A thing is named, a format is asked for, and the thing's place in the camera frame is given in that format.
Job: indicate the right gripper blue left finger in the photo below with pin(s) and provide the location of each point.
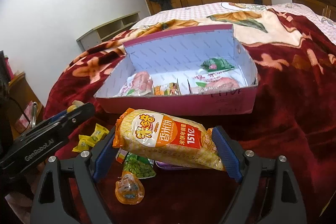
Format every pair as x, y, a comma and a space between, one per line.
103, 154

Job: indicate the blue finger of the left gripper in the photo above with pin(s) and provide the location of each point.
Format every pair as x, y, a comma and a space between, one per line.
57, 116

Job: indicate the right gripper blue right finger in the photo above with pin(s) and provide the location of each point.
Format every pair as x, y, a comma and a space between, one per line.
229, 153

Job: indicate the orange jelly cup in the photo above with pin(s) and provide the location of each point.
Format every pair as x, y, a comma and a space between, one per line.
129, 190

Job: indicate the purple plastic tin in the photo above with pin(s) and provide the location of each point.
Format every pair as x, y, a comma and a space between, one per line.
165, 166

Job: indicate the orange rice cracker packet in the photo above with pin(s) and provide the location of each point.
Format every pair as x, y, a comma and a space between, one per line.
165, 138

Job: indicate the small peach jelly pouch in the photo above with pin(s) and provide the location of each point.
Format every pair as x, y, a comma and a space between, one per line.
212, 85

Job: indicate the large peach jelly pouch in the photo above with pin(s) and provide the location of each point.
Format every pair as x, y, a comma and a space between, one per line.
137, 85

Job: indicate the burger gummy candy packet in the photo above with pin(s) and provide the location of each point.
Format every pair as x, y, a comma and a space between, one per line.
170, 89

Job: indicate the green pea snack packet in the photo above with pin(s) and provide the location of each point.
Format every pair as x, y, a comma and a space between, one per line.
216, 64

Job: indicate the yellow candy wrapper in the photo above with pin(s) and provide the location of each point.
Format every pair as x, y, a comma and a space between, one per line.
99, 132

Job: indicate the metal clip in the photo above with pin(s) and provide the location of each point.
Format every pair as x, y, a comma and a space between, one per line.
33, 115

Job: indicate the pink cardboard box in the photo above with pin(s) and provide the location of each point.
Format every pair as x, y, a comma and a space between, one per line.
173, 56

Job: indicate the low white shelf unit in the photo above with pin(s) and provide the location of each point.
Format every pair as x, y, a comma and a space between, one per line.
107, 31

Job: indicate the red floral blanket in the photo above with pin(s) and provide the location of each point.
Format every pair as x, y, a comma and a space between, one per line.
294, 110

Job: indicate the black bag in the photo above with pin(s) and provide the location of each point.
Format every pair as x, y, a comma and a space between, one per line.
258, 2

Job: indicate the pink checked bedsheet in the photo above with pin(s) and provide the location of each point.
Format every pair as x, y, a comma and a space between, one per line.
327, 26

